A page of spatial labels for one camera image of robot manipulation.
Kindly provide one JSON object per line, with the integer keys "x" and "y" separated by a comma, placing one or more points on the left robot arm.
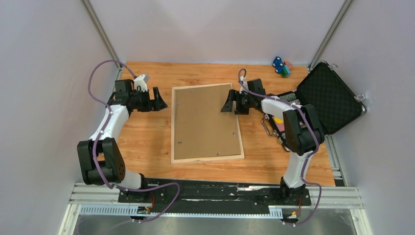
{"x": 100, "y": 159}

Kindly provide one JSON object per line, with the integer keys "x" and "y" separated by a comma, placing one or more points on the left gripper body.
{"x": 141, "y": 101}

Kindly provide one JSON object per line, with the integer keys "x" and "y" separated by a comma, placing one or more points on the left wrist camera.
{"x": 140, "y": 82}

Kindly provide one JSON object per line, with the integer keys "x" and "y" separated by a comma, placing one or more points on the black foam-lined case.
{"x": 335, "y": 103}

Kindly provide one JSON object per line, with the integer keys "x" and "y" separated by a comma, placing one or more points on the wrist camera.
{"x": 140, "y": 82}
{"x": 243, "y": 85}

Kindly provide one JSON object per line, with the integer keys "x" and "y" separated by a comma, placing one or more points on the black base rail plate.
{"x": 214, "y": 197}

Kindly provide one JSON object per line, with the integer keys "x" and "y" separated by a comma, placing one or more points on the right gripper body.
{"x": 243, "y": 103}

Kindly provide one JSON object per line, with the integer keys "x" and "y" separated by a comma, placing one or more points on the colourful toy blocks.
{"x": 282, "y": 67}

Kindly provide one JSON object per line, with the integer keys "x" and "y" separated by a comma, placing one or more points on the poker chip tray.
{"x": 275, "y": 126}

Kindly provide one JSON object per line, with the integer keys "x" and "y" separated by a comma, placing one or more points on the light wooden picture frame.
{"x": 173, "y": 129}

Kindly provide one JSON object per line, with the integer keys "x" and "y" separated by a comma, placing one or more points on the wooden backing board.
{"x": 204, "y": 123}

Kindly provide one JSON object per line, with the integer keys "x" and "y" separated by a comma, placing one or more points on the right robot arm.
{"x": 302, "y": 134}

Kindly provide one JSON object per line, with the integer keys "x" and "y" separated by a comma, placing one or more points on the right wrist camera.
{"x": 243, "y": 85}

